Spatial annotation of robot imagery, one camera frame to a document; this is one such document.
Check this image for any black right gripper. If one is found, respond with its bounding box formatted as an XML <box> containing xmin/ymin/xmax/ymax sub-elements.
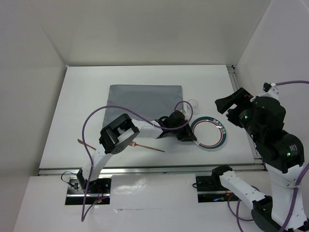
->
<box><xmin>214</xmin><ymin>85</ymin><xmax>262</xmax><ymax>140</ymax></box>

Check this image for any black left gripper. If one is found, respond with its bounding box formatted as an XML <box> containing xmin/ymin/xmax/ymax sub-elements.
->
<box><xmin>170</xmin><ymin>119</ymin><xmax>197</xmax><ymax>142</ymax></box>

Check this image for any white plate green red rim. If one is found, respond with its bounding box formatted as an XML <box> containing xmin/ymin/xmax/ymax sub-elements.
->
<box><xmin>190</xmin><ymin>116</ymin><xmax>227</xmax><ymax>150</ymax></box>

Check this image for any grey cloth placemat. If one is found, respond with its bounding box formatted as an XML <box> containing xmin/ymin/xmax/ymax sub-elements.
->
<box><xmin>107</xmin><ymin>85</ymin><xmax>183</xmax><ymax>121</ymax></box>

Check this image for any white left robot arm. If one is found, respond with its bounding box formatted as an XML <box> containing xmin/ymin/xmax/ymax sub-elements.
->
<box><xmin>77</xmin><ymin>110</ymin><xmax>197</xmax><ymax>193</ymax></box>

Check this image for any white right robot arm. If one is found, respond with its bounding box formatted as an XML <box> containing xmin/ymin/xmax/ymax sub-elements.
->
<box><xmin>211</xmin><ymin>83</ymin><xmax>309</xmax><ymax>232</ymax></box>

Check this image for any clear plastic cup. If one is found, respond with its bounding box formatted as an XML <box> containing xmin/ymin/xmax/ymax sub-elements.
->
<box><xmin>184</xmin><ymin>99</ymin><xmax>199</xmax><ymax>115</ymax></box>

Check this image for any copper fork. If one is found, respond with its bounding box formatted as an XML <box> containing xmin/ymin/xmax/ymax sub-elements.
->
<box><xmin>129</xmin><ymin>142</ymin><xmax>165</xmax><ymax>152</ymax></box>

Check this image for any copper knife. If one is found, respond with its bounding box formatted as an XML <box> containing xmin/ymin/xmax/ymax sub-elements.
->
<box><xmin>77</xmin><ymin>139</ymin><xmax>96</xmax><ymax>150</ymax></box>

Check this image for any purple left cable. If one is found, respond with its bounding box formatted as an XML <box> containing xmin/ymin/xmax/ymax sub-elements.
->
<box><xmin>81</xmin><ymin>101</ymin><xmax>194</xmax><ymax>222</ymax></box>

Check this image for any purple cable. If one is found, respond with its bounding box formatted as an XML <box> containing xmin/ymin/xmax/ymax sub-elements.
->
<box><xmin>81</xmin><ymin>101</ymin><xmax>194</xmax><ymax>222</ymax></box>
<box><xmin>228</xmin><ymin>80</ymin><xmax>309</xmax><ymax>232</ymax></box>

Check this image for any aluminium right side rail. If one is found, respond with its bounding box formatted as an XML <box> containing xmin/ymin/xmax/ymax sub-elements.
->
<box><xmin>226</xmin><ymin>65</ymin><xmax>262</xmax><ymax>162</ymax></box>

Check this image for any aluminium rail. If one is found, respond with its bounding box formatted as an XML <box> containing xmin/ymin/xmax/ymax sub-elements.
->
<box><xmin>38</xmin><ymin>160</ymin><xmax>266</xmax><ymax>176</ymax></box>
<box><xmin>226</xmin><ymin>65</ymin><xmax>262</xmax><ymax>162</ymax></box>

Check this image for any aluminium front rail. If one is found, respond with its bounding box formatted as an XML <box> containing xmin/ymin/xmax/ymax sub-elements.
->
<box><xmin>38</xmin><ymin>160</ymin><xmax>266</xmax><ymax>176</ymax></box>

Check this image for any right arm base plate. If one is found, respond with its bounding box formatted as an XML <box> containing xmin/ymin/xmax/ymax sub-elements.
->
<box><xmin>192</xmin><ymin>176</ymin><xmax>238</xmax><ymax>203</ymax></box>

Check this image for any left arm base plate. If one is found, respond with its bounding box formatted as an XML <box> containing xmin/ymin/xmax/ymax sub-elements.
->
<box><xmin>60</xmin><ymin>171</ymin><xmax>112</xmax><ymax>205</ymax></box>

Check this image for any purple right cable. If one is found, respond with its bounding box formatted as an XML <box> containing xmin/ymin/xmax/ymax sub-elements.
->
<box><xmin>228</xmin><ymin>80</ymin><xmax>309</xmax><ymax>232</ymax></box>

